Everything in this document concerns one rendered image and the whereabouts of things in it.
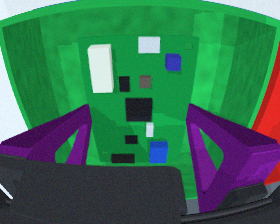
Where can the green bin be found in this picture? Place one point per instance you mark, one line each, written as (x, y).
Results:
(236, 56)

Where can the green circuit board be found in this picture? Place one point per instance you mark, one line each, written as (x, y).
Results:
(138, 88)

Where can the red tray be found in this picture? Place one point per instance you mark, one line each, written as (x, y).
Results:
(271, 105)

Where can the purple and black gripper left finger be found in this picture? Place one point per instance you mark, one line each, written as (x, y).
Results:
(41, 143)

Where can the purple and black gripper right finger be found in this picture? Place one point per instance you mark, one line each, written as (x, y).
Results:
(249, 156)

